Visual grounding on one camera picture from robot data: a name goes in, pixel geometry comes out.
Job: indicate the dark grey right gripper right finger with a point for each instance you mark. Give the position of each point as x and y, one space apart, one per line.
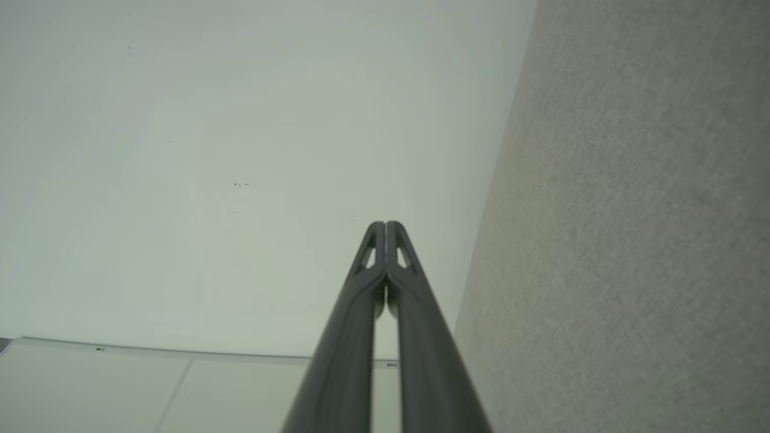
430 361

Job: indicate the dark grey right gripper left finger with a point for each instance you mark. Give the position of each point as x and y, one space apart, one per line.
343 355

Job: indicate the grey fabric sofa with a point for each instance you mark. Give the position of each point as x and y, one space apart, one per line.
631 228

